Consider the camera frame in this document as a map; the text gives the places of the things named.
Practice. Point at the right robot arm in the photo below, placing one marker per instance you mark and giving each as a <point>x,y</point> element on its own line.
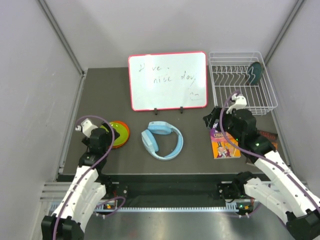
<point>296,206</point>

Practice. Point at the red framed whiteboard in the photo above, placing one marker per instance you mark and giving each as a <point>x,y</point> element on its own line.
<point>166,81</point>

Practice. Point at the dark green plate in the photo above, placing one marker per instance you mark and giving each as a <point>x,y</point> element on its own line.
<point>254,72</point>

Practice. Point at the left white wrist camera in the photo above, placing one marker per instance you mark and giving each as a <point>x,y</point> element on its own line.
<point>86,127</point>

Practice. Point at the orange plate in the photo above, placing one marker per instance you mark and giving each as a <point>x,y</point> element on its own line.
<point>125,131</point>

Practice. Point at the dark brown book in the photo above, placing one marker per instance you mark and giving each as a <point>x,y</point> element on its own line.
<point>259,145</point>

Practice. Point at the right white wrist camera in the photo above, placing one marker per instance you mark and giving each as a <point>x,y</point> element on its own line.
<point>238,102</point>

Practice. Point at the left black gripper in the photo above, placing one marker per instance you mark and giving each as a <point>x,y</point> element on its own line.
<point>109,136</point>

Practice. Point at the Roald Dahl orange book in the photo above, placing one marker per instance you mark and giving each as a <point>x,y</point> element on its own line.
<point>221,148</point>

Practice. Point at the blue headphones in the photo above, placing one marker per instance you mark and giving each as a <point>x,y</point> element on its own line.
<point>162,140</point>

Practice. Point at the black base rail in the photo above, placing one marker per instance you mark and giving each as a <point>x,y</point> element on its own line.
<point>177,192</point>

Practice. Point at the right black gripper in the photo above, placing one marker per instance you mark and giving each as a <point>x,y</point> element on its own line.
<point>211,118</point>

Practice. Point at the white wire dish rack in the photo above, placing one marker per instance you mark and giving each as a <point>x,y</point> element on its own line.
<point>228,73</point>

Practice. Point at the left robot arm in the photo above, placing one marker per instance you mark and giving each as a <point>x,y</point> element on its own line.
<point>70,218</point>

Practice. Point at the lime green plate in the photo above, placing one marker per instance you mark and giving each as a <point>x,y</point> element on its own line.
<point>122,129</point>

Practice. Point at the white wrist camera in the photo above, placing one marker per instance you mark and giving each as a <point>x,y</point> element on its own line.
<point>238,102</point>
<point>86,127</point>

